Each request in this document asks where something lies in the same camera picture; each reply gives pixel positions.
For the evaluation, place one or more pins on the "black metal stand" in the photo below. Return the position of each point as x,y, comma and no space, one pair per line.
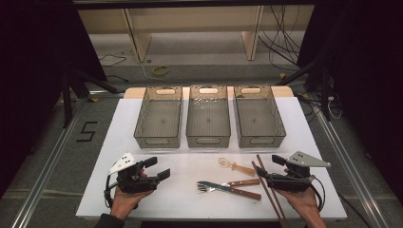
324,91

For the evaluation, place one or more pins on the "yellow tape roll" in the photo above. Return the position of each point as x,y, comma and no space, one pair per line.
160,70

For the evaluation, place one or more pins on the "black tripod stand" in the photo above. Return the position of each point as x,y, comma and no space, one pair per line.
66,101

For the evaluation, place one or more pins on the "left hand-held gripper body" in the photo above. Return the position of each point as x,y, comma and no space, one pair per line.
136,185

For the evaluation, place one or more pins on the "aluminium floor rail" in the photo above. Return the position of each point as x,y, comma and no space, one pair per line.
41,183
351,177

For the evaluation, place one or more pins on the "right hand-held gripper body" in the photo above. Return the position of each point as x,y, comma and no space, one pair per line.
288,183

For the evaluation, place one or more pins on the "smoky clear plastic bin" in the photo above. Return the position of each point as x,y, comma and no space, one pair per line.
208,118
258,118
158,118

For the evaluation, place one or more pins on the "clear plastic spoon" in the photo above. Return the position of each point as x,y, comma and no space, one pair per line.
242,169

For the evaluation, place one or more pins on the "person's right hand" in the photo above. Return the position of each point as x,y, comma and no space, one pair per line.
301,202

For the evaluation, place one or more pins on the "black curtain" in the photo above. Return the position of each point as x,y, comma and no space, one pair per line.
31,79
370,79

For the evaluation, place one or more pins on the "light wooden desk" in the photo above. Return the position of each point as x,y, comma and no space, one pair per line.
139,41

